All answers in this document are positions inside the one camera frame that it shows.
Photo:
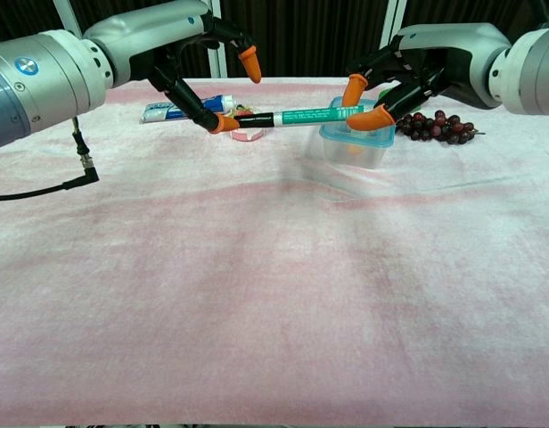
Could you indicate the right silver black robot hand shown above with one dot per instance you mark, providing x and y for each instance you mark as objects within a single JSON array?
[{"x": 453, "y": 49}]

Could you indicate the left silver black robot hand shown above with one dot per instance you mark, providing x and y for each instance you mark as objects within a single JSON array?
[{"x": 145, "y": 40}]

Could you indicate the black marker cap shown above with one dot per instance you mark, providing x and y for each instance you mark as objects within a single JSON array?
[{"x": 256, "y": 120}]

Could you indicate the green marker pen body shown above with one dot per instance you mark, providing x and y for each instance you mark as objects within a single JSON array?
[{"x": 310, "y": 117}]

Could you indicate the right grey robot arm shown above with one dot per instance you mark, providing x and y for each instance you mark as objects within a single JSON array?
[{"x": 533, "y": 71}]

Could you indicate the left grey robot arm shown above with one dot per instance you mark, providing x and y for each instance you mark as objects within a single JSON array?
[{"x": 38, "y": 84}]

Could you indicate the blue white toothpaste tube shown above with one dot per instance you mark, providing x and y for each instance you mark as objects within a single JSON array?
[{"x": 165, "y": 111}]

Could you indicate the dark red grape bunch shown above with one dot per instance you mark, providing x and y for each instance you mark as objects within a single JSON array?
[{"x": 435, "y": 127}]

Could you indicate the clear container with blue lid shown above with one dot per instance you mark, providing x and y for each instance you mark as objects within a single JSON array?
[{"x": 354, "y": 147}]

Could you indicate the small toy cake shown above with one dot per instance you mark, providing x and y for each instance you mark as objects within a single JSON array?
[{"x": 250, "y": 135}]

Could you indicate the black curtain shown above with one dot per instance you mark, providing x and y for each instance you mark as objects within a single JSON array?
[{"x": 310, "y": 35}]

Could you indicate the pink fluffy table cloth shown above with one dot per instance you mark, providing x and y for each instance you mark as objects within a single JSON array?
[{"x": 274, "y": 290}]

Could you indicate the white frame post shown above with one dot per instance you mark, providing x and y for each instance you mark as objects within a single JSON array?
[
  {"x": 390, "y": 22},
  {"x": 217, "y": 62},
  {"x": 67, "y": 15}
]

